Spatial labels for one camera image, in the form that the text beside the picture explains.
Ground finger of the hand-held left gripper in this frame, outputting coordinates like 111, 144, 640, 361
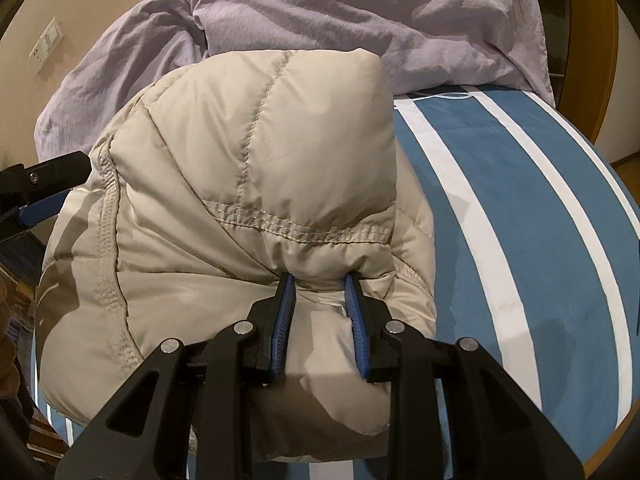
0, 151, 94, 228

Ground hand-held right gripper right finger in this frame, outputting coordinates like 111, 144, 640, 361
344, 272, 586, 480

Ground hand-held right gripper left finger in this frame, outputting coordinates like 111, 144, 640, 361
55, 272, 297, 480

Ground beige puffer jacket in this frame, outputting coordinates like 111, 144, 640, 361
35, 47, 438, 466

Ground blue white striped bed sheet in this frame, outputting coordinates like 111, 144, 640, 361
30, 87, 640, 480

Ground lavender duvet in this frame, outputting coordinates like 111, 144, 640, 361
34, 0, 556, 181

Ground white wall socket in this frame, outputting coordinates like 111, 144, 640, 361
29, 16, 64, 77

